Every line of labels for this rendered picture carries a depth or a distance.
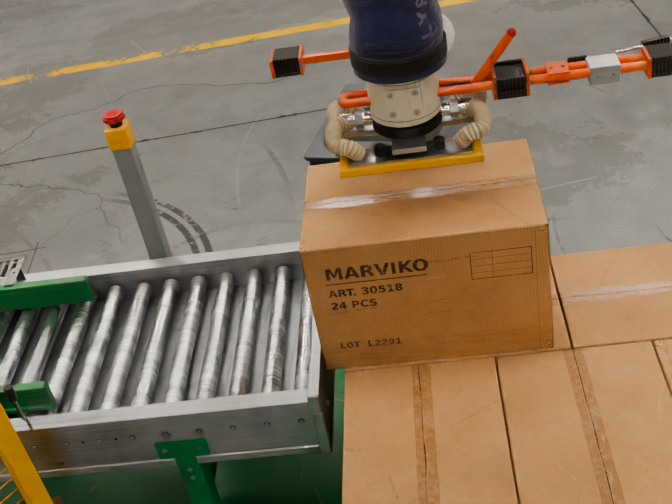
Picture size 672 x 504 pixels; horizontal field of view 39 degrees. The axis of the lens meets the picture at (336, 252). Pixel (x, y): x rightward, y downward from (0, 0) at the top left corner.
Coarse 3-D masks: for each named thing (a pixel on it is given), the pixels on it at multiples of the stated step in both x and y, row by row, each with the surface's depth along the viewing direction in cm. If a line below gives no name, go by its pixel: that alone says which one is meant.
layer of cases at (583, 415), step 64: (576, 256) 274; (640, 256) 269; (576, 320) 252; (640, 320) 249; (384, 384) 245; (448, 384) 241; (512, 384) 238; (576, 384) 234; (640, 384) 231; (384, 448) 228; (448, 448) 224; (512, 448) 221; (576, 448) 218; (640, 448) 215
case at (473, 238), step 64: (320, 192) 249; (384, 192) 244; (448, 192) 239; (512, 192) 235; (320, 256) 230; (384, 256) 229; (448, 256) 229; (512, 256) 228; (320, 320) 242; (384, 320) 242; (448, 320) 241; (512, 320) 240
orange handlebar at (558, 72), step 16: (544, 64) 222; (560, 64) 221; (576, 64) 221; (624, 64) 217; (640, 64) 216; (448, 80) 224; (464, 80) 224; (544, 80) 219; (560, 80) 219; (352, 96) 227
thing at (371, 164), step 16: (384, 144) 223; (432, 144) 224; (448, 144) 223; (480, 144) 222; (352, 160) 224; (368, 160) 223; (384, 160) 222; (400, 160) 221; (416, 160) 221; (432, 160) 220; (448, 160) 219; (464, 160) 219; (480, 160) 219; (352, 176) 222
